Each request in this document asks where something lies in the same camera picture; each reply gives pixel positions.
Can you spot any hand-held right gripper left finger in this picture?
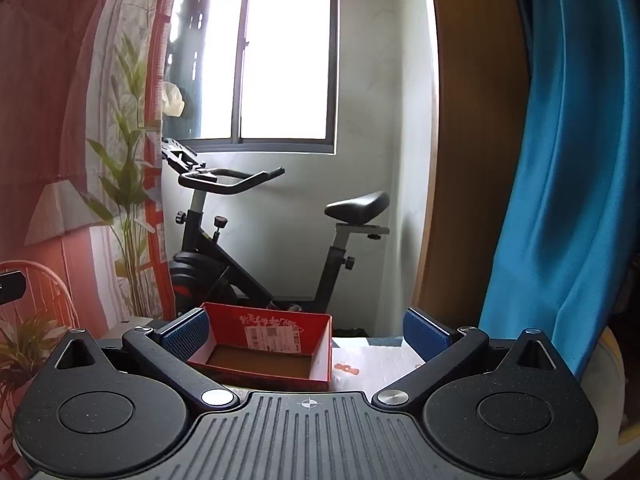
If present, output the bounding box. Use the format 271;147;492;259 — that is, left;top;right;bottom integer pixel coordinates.
44;308;241;413

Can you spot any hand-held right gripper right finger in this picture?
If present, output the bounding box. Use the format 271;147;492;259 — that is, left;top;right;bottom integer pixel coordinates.
372;307;576;408

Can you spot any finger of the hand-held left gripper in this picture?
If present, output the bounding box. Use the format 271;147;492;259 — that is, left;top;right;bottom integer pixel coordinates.
0;271;27;306

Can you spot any red strawberry print cardboard box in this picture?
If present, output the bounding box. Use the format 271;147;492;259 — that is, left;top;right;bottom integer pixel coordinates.
186;302;333;393

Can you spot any printed tablecloth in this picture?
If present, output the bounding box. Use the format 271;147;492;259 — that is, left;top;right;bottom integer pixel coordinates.
97;316;426;396

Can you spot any black exercise bike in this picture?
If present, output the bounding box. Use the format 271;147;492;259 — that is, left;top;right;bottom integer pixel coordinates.
160;137;391;335

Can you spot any brown wooden panel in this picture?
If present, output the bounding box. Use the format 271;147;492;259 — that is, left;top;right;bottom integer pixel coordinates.
417;0;536;336

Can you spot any printed backdrop cloth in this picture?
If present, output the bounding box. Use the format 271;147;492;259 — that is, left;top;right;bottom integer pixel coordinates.
0;0;173;461

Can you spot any white rounded object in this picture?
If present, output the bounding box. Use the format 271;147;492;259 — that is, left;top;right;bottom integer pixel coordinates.
580;327;628;441

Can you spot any blue curtain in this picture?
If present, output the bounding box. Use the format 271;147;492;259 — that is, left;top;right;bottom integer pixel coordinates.
477;0;640;381

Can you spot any white hanging cloth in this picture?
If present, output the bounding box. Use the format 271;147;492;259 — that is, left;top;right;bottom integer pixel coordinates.
164;81;187;118

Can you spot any window with dark frame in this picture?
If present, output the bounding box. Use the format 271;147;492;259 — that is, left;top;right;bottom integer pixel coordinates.
167;0;338;156

